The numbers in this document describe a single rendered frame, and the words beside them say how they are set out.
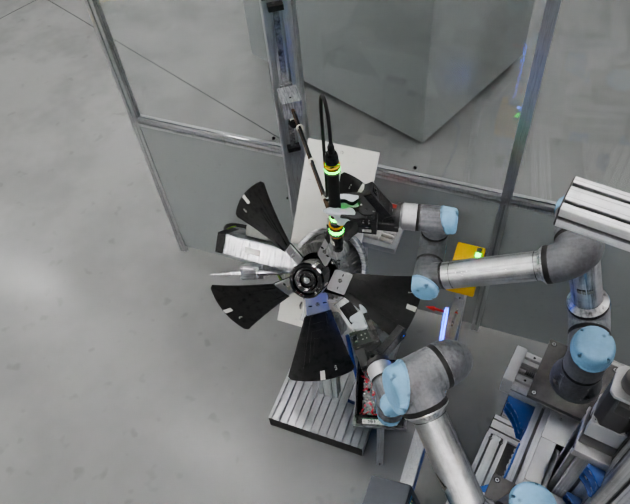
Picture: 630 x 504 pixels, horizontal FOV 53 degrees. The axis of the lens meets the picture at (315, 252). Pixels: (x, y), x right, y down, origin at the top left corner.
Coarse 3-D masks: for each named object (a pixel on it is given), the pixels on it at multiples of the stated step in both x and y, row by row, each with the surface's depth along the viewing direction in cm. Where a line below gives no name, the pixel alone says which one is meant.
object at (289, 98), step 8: (280, 88) 223; (288, 88) 223; (296, 88) 222; (280, 96) 220; (288, 96) 220; (296, 96) 220; (280, 104) 223; (288, 104) 218; (296, 104) 219; (288, 112) 221; (296, 112) 222
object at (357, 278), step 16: (352, 288) 203; (368, 288) 203; (384, 288) 203; (400, 288) 203; (368, 304) 200; (384, 304) 200; (400, 304) 200; (416, 304) 200; (384, 320) 198; (400, 320) 198
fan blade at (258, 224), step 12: (252, 192) 206; (264, 192) 202; (240, 204) 214; (252, 204) 209; (264, 204) 204; (240, 216) 218; (252, 216) 213; (264, 216) 207; (276, 216) 203; (264, 228) 212; (276, 228) 206; (276, 240) 211; (288, 240) 205
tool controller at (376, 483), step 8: (376, 480) 162; (384, 480) 161; (392, 480) 161; (368, 488) 161; (376, 488) 160; (384, 488) 160; (392, 488) 159; (400, 488) 158; (408, 488) 158; (368, 496) 160; (376, 496) 159; (384, 496) 158; (392, 496) 158; (400, 496) 157; (408, 496) 157; (416, 496) 163
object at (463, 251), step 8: (456, 248) 226; (464, 248) 225; (472, 248) 225; (456, 256) 223; (464, 256) 223; (472, 256) 223; (480, 256) 222; (456, 288) 222; (464, 288) 220; (472, 288) 219; (472, 296) 222
